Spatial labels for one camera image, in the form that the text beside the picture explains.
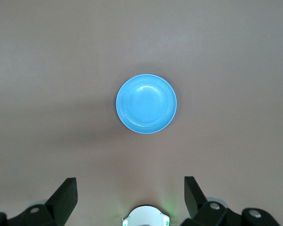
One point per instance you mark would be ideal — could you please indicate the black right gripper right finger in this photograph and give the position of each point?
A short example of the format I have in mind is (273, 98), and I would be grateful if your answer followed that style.
(195, 204)

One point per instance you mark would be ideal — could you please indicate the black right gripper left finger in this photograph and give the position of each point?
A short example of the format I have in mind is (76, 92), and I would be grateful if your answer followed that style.
(56, 207)

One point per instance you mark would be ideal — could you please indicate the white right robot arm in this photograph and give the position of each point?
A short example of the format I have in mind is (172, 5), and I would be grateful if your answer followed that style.
(145, 216)

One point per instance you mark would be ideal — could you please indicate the blue round plate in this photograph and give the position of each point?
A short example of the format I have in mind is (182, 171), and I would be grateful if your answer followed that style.
(146, 103)

